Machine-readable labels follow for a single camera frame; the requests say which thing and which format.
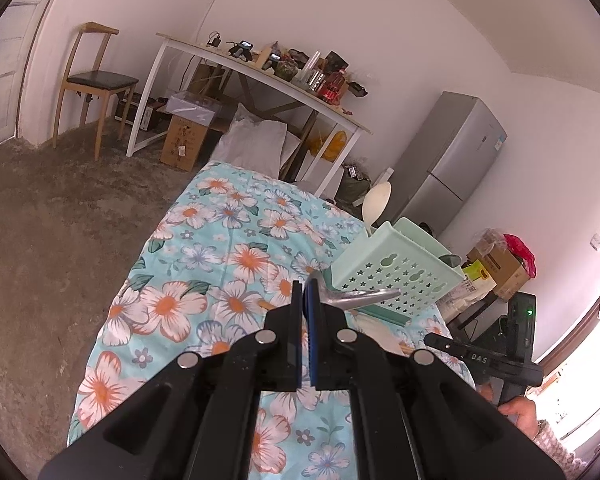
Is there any metal spoon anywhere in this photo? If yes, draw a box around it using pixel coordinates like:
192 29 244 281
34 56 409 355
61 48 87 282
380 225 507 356
306 271 402 311

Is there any person right hand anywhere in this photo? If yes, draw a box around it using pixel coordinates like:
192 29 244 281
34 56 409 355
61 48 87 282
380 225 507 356
498 396 540 440

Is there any floral blue tablecloth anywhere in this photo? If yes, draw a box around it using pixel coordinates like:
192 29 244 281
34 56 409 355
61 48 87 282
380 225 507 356
67 162 450 479

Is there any mint green utensil basket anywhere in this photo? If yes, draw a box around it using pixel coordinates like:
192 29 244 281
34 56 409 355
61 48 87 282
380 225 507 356
330 218 465 325

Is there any cardboard box right side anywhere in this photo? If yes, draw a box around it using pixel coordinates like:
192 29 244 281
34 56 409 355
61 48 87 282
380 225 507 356
467 240 530 300

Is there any white plastic spoon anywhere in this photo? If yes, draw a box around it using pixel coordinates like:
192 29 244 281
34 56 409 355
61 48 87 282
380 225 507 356
362 181 391 236

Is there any metal ladle in basket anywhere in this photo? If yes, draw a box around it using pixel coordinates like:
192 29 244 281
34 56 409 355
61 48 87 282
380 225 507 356
439 254 463 268

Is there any red cloth bundle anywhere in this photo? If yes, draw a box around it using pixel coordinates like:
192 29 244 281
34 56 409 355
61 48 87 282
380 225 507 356
504 233 538 280

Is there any yellow plastic bag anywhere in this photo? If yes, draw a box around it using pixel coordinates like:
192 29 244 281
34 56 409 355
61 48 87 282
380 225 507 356
309 130 348 162

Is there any white pillow bag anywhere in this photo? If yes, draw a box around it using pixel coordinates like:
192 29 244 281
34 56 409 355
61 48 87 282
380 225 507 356
210 104 300 179

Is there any red bottle pack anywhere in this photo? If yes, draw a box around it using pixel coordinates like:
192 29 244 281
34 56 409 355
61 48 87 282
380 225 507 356
317 70 347 106

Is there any cardboard box on floor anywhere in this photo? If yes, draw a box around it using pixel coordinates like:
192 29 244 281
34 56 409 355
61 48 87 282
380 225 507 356
160 115 209 171

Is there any grey refrigerator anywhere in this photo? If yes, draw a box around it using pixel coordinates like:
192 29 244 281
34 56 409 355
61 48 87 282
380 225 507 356
379 91 507 236

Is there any white desk table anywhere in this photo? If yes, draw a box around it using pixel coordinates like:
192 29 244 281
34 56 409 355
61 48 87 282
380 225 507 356
125 32 374 198

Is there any wooden chair black seat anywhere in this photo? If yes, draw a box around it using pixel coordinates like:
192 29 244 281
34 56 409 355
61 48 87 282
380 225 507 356
52 22 138 162

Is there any white door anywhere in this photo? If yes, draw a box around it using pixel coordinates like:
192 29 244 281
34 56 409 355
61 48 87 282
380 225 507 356
0 0 50 144

